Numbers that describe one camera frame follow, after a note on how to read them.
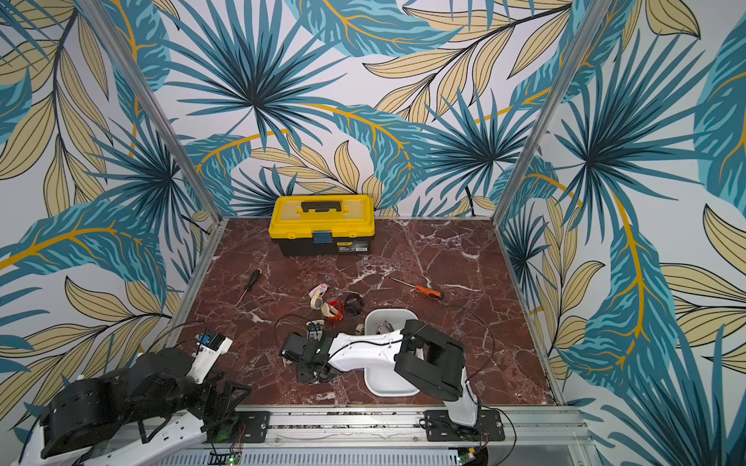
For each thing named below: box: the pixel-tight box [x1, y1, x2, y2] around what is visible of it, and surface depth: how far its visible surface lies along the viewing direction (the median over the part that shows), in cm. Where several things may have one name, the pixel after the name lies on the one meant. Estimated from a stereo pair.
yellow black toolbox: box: [268, 194, 376, 256], surface depth 100 cm
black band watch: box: [343, 292, 365, 317], surface depth 98 cm
